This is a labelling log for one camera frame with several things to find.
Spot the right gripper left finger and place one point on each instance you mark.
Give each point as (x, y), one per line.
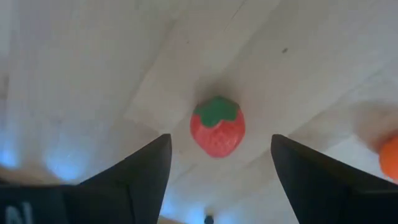
(124, 193)

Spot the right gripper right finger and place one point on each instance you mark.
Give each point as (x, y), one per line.
(326, 193)

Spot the large red toy strawberry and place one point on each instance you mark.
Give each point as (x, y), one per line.
(217, 140)

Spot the orange toy fruit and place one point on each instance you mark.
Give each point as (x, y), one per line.
(390, 158)

